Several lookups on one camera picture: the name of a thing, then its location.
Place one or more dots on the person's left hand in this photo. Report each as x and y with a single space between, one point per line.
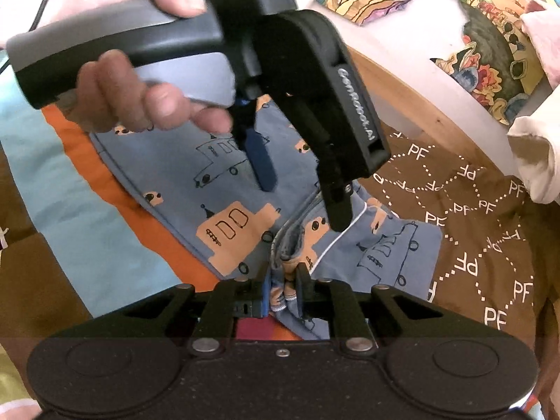
108 90

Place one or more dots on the white cloth on headboard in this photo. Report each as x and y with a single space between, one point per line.
535 147

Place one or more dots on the blue car-print pants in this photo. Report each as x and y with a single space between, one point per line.
201 187

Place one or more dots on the brown patterned bedspread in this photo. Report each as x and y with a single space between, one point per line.
75 245

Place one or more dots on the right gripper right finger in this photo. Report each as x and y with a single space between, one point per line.
337 304

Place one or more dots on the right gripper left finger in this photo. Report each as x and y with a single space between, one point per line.
218 311

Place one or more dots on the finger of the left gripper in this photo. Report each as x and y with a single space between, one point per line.
247 139
336 194

